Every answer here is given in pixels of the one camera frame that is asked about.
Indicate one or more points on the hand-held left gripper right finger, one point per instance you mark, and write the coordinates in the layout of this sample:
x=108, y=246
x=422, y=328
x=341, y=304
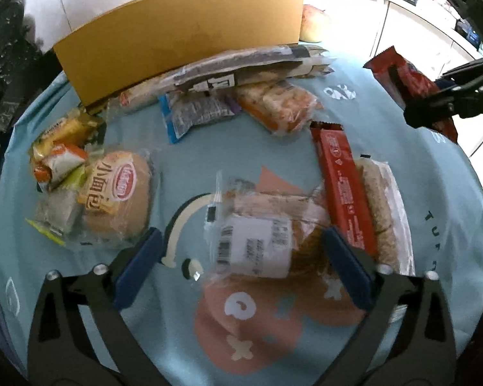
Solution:
x=346, y=269

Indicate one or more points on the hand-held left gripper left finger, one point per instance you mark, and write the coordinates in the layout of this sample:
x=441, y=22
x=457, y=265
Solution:
x=139, y=267

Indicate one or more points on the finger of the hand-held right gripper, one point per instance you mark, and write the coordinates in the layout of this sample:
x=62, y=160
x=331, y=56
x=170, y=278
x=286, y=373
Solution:
x=475, y=73
x=438, y=106

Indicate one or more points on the red snack packet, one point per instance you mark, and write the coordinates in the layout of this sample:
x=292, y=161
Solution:
x=402, y=74

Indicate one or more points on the clear bread packet white label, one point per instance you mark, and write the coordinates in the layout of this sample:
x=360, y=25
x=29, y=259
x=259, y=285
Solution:
x=257, y=241

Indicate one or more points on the blue purple snack packet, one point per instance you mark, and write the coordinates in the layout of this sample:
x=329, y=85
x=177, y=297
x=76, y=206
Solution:
x=197, y=114

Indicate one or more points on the yellow cardboard box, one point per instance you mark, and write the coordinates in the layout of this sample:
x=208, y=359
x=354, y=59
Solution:
x=177, y=28

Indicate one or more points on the clear oat bar packet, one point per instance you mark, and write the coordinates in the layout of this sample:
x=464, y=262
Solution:
x=384, y=213

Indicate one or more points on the light blue printed cloth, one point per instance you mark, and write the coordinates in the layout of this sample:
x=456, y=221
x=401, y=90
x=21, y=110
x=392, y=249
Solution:
x=104, y=329

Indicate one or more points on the round bun packet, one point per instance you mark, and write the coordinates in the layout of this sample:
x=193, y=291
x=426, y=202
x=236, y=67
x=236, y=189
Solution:
x=116, y=197

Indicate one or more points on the long red bar packet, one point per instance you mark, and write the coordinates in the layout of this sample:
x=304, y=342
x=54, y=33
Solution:
x=344, y=185

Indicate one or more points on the small orange white packet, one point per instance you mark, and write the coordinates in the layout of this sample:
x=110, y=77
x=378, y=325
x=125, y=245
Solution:
x=58, y=165

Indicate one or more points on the red apple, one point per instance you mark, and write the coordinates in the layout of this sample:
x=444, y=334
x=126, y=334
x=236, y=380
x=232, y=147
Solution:
x=314, y=24

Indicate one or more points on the yellow orange wafer packet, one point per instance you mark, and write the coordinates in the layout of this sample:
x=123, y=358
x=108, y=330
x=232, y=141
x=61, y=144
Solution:
x=66, y=128

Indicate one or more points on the orange cake packet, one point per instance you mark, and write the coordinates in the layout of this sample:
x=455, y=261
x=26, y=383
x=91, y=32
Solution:
x=277, y=104

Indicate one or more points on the long clear cracker packet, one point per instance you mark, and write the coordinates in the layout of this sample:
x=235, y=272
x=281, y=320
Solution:
x=245, y=64

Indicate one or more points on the dark carved wooden furniture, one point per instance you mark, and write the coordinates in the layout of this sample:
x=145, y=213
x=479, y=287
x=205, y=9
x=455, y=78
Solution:
x=0, y=68

